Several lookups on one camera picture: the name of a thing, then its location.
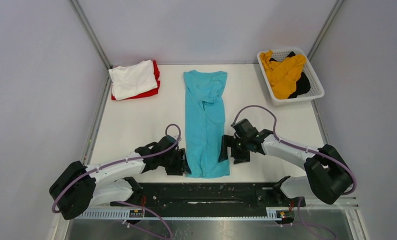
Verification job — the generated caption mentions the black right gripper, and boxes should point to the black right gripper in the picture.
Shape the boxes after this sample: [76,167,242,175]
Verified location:
[217,134,251,165]

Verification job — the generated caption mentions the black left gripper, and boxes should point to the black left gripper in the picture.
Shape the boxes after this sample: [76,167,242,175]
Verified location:
[160,148,191,176]

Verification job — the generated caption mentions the teal t shirt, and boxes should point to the teal t shirt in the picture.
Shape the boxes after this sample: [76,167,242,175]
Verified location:
[183,70,230,179]

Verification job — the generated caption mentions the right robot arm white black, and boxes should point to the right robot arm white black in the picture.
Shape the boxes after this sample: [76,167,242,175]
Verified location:
[218,118,354,206]

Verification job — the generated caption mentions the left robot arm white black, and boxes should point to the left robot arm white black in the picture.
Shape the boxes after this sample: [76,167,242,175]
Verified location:
[48,135,186,220]

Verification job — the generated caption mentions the yellow t shirt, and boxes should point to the yellow t shirt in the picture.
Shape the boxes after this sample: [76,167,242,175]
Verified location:
[260,49,307,100]

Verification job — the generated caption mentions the black t shirt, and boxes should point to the black t shirt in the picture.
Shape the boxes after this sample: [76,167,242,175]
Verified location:
[269,51,312,99]

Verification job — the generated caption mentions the folded red t shirt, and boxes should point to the folded red t shirt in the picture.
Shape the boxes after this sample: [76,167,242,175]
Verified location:
[110,59,161,101]

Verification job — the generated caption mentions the white plastic basket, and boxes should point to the white plastic basket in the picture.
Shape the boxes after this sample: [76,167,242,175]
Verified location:
[256,47,325,107]

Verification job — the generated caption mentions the folded white t shirt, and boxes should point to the folded white t shirt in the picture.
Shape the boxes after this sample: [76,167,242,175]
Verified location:
[108,59,159,101]

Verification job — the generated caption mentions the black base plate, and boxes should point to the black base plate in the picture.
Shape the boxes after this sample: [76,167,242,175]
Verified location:
[128,182,306,220]

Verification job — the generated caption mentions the white slotted cable duct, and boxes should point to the white slotted cable duct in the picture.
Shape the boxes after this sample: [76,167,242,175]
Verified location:
[73,207,284,222]

